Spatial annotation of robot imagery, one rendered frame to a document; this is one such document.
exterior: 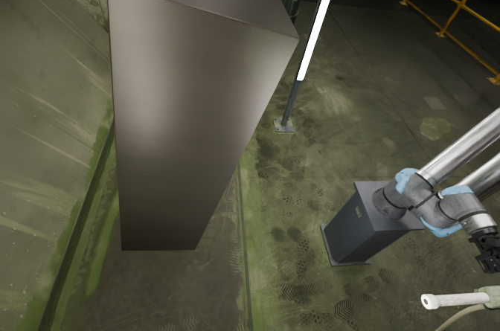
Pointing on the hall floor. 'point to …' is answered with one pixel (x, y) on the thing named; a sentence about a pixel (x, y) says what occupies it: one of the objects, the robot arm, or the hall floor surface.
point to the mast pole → (304, 49)
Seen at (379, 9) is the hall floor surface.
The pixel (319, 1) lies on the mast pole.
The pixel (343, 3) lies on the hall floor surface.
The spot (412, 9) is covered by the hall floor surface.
